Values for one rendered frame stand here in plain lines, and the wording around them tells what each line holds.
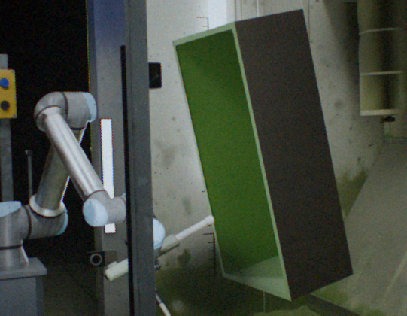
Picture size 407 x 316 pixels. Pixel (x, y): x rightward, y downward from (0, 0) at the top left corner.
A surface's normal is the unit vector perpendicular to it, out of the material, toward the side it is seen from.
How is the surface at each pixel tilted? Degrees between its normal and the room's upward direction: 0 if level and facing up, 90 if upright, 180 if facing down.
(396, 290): 57
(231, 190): 90
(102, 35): 90
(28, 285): 90
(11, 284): 90
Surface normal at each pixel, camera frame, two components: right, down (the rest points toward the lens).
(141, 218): 0.37, 0.04
